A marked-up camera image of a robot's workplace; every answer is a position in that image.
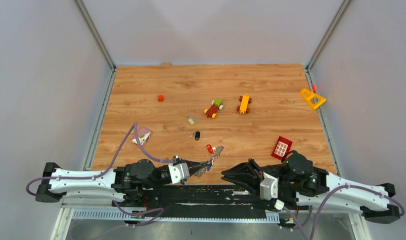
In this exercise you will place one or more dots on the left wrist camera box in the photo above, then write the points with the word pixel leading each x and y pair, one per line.
pixel 178 172

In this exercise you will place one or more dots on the key with black fob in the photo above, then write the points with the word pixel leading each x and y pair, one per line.
pixel 196 135

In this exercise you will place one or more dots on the yellow triangular brick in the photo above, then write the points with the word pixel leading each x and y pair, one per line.
pixel 313 100

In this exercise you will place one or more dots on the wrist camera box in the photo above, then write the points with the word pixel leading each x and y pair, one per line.
pixel 269 190
pixel 178 172

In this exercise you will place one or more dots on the red key tag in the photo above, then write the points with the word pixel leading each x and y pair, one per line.
pixel 210 149

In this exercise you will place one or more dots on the red window brick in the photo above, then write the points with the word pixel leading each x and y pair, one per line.
pixel 281 148

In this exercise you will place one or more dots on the yellow brown toy brick car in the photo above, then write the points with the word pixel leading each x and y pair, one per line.
pixel 243 107

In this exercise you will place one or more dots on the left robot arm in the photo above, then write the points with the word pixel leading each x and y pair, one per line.
pixel 120 184

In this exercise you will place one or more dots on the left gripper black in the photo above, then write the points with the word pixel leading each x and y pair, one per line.
pixel 192 164

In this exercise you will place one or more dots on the red yellow toy brick car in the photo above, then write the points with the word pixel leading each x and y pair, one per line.
pixel 216 105

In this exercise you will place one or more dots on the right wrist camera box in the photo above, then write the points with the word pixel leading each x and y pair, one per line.
pixel 269 190

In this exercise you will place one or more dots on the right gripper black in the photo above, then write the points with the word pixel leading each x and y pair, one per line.
pixel 250 174

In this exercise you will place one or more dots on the red playing card deck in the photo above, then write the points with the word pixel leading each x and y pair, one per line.
pixel 144 134

